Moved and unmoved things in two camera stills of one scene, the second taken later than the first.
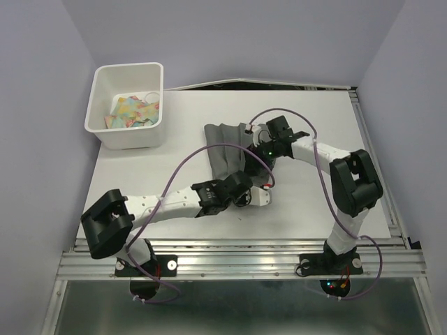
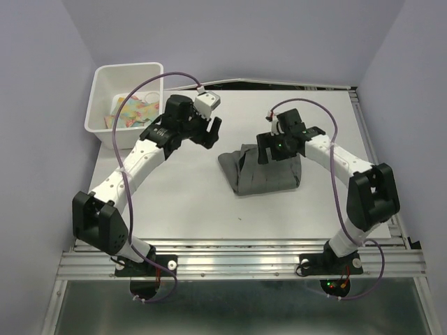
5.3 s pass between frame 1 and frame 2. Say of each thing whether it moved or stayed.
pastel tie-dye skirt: stayed
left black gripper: moved
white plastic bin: stayed
